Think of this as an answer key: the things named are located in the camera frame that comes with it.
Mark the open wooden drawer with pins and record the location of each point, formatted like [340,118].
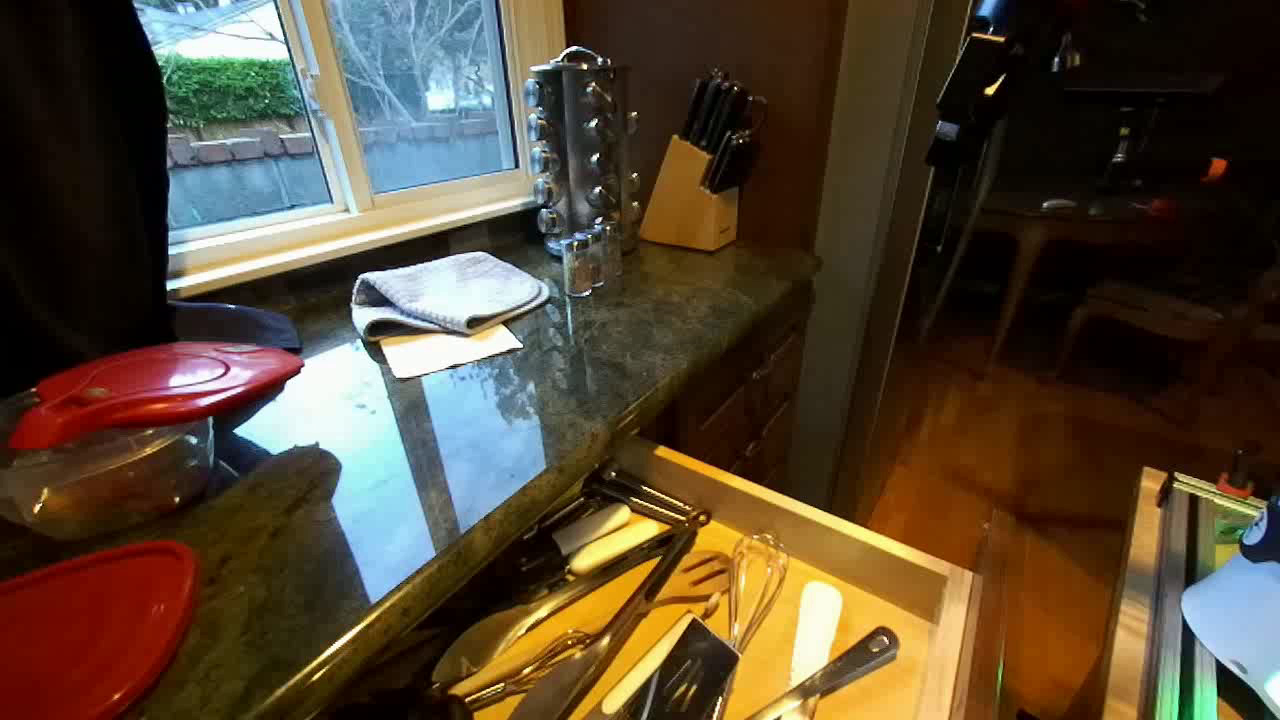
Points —
[431,549]

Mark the dark wooden cabinet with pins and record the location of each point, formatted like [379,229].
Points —
[738,413]

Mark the folded grey cloth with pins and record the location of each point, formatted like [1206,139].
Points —
[450,295]

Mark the wooden knife block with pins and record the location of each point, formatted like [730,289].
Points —
[706,167]

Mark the wooden slotted fork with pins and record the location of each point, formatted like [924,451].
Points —
[698,580]

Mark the metal spice rack carousel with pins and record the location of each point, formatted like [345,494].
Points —
[580,167]

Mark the white paper sheet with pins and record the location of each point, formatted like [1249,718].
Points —
[426,355]

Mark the white spatula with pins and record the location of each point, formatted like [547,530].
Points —
[817,623]

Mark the black slotted spatula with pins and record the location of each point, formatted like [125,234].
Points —
[691,677]

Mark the white framed window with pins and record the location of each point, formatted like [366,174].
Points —
[319,130]

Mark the glass bowl with red lid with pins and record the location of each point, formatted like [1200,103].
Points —
[125,437]

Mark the dark curtain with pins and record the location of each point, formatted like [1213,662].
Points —
[83,184]

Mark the wooden chair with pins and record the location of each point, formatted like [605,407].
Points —
[1213,328]

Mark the red plastic lid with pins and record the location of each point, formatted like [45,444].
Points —
[91,639]

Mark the white handled utensil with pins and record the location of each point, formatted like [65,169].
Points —
[601,539]

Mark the metal wire whisk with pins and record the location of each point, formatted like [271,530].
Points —
[756,577]

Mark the black handled utensil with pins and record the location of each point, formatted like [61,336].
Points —
[870,655]

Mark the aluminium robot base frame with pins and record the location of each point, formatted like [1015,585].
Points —
[1198,617]

